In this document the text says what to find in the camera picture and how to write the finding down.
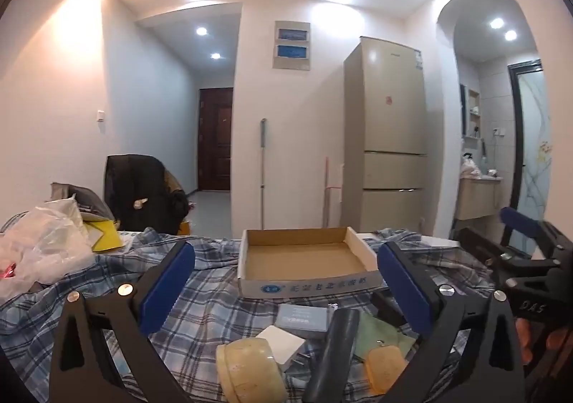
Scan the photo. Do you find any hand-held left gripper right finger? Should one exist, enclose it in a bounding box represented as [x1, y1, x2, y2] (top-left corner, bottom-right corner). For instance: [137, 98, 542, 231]
[377, 241, 525, 403]

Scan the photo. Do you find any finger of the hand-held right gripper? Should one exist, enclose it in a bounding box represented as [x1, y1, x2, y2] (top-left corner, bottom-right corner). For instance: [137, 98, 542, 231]
[459, 226, 565, 283]
[499, 206, 573, 261]

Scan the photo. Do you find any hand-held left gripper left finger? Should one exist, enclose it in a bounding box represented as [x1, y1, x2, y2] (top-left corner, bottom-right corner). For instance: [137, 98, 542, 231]
[48, 239, 196, 403]

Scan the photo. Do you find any green snap pouch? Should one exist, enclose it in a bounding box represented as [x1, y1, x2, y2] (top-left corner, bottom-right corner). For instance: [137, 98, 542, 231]
[353, 311, 417, 361]

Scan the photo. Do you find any black cylinder case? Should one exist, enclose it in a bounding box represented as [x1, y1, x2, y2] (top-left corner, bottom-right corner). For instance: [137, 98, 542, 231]
[302, 308, 361, 403]

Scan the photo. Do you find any shallow cardboard box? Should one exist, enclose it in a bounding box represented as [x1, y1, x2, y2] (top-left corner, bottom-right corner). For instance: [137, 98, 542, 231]
[236, 226, 386, 298]

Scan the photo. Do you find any grey-blue small box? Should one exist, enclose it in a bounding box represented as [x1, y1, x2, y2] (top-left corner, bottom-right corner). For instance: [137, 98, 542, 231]
[274, 303, 332, 339]

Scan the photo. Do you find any cream round container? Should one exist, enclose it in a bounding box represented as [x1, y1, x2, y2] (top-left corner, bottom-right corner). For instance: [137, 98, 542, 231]
[216, 337, 288, 403]

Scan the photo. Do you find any white charger plug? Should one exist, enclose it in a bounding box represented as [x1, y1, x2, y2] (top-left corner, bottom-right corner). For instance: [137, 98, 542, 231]
[255, 325, 306, 372]

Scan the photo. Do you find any person's right hand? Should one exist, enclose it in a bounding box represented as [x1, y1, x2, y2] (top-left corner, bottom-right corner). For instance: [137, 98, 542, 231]
[514, 316, 573, 368]

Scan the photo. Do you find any beige vanity cabinet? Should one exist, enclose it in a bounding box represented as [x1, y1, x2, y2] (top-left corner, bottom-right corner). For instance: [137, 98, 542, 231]
[457, 177, 504, 220]

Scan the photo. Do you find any blue plaid shirt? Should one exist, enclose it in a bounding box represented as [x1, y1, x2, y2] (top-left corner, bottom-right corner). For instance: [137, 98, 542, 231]
[0, 226, 497, 403]

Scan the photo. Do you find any white plastic bag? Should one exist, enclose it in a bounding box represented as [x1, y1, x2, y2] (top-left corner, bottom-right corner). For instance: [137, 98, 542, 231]
[461, 152, 484, 180]

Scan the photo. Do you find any yellow bag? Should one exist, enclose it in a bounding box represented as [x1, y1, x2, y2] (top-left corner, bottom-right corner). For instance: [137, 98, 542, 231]
[83, 217, 124, 254]

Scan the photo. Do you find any black-framed glass door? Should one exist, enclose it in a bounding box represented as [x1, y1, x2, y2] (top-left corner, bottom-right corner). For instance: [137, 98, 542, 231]
[508, 60, 556, 252]

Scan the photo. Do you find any tan chair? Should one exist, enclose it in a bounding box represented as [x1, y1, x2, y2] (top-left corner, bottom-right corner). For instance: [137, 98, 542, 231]
[162, 169, 185, 194]

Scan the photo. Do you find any black jacket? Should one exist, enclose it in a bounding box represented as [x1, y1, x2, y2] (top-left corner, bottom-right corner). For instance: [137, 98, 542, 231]
[104, 154, 191, 236]

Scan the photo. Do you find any grey bag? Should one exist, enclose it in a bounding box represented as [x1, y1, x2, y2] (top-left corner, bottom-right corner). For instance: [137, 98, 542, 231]
[49, 181, 115, 222]

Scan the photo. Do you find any clear plastic bag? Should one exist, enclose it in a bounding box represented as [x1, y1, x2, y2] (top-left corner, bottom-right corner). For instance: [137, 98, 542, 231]
[0, 199, 97, 301]

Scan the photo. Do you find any beige refrigerator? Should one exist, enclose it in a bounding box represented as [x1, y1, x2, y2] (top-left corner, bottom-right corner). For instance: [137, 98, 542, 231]
[342, 36, 428, 236]

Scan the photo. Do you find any dark brown door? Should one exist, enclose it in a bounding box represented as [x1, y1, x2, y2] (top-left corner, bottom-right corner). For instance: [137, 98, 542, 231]
[198, 87, 234, 193]

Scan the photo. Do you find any wall niche shelf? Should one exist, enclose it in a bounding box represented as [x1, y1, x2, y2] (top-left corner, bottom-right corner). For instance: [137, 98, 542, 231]
[466, 88, 482, 140]

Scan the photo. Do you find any grey-handled mop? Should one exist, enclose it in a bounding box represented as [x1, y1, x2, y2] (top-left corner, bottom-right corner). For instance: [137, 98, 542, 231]
[259, 118, 268, 225]

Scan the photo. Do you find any wall electrical panel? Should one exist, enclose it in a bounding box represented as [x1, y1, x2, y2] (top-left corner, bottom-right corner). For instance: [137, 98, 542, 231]
[273, 20, 312, 71]

